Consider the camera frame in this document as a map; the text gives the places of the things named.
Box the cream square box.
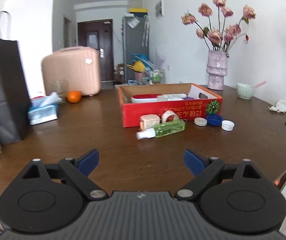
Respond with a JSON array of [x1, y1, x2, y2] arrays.
[[140, 114, 160, 131]]

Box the small white ridged cap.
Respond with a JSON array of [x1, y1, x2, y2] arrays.
[[221, 120, 235, 131]]

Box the white tape roll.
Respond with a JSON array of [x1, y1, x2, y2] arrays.
[[161, 110, 179, 123]]

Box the pink suitcase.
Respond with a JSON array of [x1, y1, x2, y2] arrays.
[[42, 46, 101, 96]]

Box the orange fruit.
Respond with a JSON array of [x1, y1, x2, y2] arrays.
[[66, 90, 82, 103]]

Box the green spray bottle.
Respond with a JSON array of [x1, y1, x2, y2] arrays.
[[136, 119, 185, 140]]

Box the white tube in box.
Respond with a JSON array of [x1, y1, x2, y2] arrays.
[[157, 94, 187, 102]]

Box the purple item in box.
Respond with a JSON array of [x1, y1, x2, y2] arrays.
[[183, 96, 194, 100]]

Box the pink ceramic vase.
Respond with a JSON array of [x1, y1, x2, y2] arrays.
[[206, 50, 228, 90]]

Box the pink spoon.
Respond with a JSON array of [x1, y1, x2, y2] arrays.
[[253, 81, 267, 89]]

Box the dried pink roses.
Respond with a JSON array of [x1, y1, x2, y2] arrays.
[[181, 0, 256, 54]]

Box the cluttered small cart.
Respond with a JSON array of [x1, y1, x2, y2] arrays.
[[126, 53, 165, 85]]

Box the grey refrigerator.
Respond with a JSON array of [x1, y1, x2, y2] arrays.
[[122, 14, 148, 83]]

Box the crumpled white tissue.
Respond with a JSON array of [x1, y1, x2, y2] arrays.
[[268, 100, 286, 113]]

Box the red white case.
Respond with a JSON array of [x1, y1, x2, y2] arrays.
[[131, 94, 161, 103]]

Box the yellow box on fridge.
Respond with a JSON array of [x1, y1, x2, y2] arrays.
[[129, 8, 148, 14]]

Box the blue ridged cap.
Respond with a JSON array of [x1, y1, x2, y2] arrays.
[[206, 114, 223, 126]]

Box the red cardboard box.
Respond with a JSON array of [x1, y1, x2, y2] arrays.
[[118, 83, 223, 127]]

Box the pale green bowl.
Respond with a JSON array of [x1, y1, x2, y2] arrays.
[[236, 83, 255, 100]]

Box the white lid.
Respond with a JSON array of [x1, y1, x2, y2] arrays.
[[194, 118, 208, 126]]

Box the black paper bag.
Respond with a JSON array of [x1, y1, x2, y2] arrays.
[[0, 39, 31, 145]]

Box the blue tissue pack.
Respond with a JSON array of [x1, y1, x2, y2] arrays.
[[28, 92, 63, 125]]

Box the dark brown door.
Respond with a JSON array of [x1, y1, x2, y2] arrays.
[[77, 19, 114, 82]]

